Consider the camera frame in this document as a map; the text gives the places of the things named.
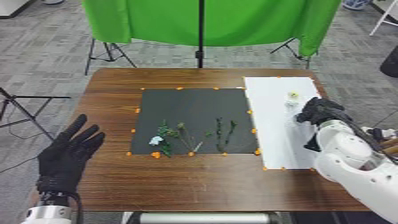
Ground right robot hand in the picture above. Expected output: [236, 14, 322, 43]
[295, 96, 355, 127]

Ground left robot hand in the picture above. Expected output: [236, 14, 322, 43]
[34, 113, 108, 198]

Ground white flower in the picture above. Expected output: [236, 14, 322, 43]
[283, 91, 304, 108]

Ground white sheet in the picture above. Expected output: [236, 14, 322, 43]
[242, 76, 325, 171]

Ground black tripod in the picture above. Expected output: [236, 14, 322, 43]
[0, 87, 73, 142]

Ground green sprig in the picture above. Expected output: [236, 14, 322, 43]
[204, 116, 227, 154]
[222, 120, 240, 148]

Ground black backdrop stand legs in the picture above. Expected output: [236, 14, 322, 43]
[84, 37, 139, 76]
[268, 36, 315, 70]

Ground yellow flower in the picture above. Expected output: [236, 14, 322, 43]
[167, 121, 204, 153]

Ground dark mat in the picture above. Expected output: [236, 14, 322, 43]
[128, 87, 261, 156]

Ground pale grey bar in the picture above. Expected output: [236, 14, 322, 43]
[121, 211, 284, 224]

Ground black light stand pole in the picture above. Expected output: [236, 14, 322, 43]
[195, 0, 206, 69]

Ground black cable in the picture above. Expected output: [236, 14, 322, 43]
[68, 194, 84, 224]

